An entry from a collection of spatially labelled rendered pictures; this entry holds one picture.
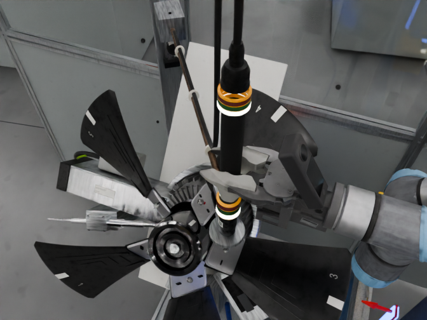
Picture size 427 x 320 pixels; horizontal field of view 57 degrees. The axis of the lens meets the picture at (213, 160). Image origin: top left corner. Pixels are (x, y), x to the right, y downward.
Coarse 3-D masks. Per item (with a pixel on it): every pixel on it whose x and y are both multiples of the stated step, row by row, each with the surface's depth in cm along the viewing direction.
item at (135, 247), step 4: (132, 244) 87; (136, 244) 86; (140, 244) 87; (144, 244) 87; (128, 248) 87; (132, 248) 88; (136, 248) 88; (144, 248) 89; (136, 252) 90; (140, 252) 90; (144, 252) 90; (144, 256) 92; (148, 256) 92
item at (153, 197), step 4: (152, 192) 84; (148, 196) 89; (152, 196) 87; (156, 196) 83; (152, 200) 89; (156, 200) 86; (160, 200) 83; (152, 204) 91; (160, 204) 85; (164, 204) 83; (160, 208) 88; (164, 208) 85; (160, 212) 90; (164, 212) 87; (168, 212) 84; (164, 216) 89
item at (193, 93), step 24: (216, 0) 49; (240, 0) 40; (216, 24) 52; (240, 24) 42; (216, 48) 54; (216, 72) 58; (192, 96) 88; (216, 96) 61; (216, 120) 65; (216, 144) 71
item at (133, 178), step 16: (112, 96) 80; (96, 112) 85; (112, 112) 81; (96, 128) 88; (112, 128) 83; (96, 144) 92; (112, 144) 85; (128, 144) 81; (112, 160) 91; (128, 160) 84; (128, 176) 90; (144, 176) 82; (144, 192) 88
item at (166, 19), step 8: (160, 0) 108; (168, 0) 109; (176, 0) 109; (160, 8) 106; (168, 8) 106; (176, 8) 106; (160, 16) 104; (168, 16) 104; (176, 16) 104; (160, 24) 104; (168, 24) 104; (176, 24) 105; (184, 24) 106; (160, 32) 106; (168, 32) 106; (184, 32) 107; (160, 40) 109; (168, 40) 108
